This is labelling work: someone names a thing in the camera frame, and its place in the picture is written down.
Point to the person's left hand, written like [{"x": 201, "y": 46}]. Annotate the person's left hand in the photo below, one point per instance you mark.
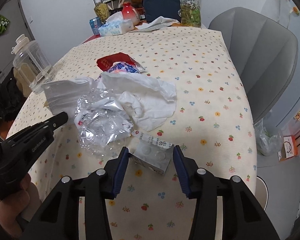
[{"x": 12, "y": 206}]

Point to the blue pink snack wrapper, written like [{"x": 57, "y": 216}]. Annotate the blue pink snack wrapper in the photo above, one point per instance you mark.
[{"x": 126, "y": 67}]

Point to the clear plastic water jug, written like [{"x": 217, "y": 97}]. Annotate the clear plastic water jug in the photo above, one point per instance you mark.
[{"x": 32, "y": 64}]

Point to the beige round trash bin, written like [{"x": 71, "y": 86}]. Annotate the beige round trash bin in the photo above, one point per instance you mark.
[{"x": 262, "y": 193}]

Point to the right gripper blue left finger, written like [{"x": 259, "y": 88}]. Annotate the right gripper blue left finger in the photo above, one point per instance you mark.
[{"x": 121, "y": 166}]

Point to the silver blister pill pack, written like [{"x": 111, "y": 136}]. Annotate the silver blister pill pack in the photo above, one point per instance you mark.
[{"x": 152, "y": 152}]

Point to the grey upholstered chair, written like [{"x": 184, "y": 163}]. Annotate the grey upholstered chair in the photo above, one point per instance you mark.
[{"x": 263, "y": 52}]

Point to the red snack packet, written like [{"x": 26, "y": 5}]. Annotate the red snack packet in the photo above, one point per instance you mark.
[{"x": 105, "y": 63}]

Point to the white refrigerator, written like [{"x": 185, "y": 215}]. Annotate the white refrigerator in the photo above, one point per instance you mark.
[{"x": 286, "y": 112}]

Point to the blue drink can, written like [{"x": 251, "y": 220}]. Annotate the blue drink can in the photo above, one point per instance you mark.
[{"x": 95, "y": 23}]

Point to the clear plastic wrap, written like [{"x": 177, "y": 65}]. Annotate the clear plastic wrap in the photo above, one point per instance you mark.
[{"x": 103, "y": 125}]

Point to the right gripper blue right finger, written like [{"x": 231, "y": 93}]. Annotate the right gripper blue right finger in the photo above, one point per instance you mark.
[{"x": 180, "y": 166}]

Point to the white tissue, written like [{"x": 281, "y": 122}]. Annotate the white tissue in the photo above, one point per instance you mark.
[{"x": 150, "y": 102}]

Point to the navy lunch bag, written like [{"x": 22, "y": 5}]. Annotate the navy lunch bag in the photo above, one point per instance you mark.
[{"x": 165, "y": 8}]

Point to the blue tissue box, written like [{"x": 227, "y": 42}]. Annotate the blue tissue box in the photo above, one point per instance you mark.
[{"x": 116, "y": 25}]

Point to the orange white cardboard box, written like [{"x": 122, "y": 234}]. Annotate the orange white cardboard box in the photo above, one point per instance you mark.
[{"x": 289, "y": 148}]

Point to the clear garbage bag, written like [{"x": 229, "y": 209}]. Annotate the clear garbage bag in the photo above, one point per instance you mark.
[{"x": 269, "y": 138}]

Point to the papers on table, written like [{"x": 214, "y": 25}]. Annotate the papers on table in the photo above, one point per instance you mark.
[{"x": 158, "y": 23}]

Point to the yellow liquid bottle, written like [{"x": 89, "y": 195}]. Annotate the yellow liquid bottle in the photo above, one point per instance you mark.
[{"x": 101, "y": 10}]

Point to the large tea bottle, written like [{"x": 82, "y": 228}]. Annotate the large tea bottle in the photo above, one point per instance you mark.
[{"x": 190, "y": 13}]

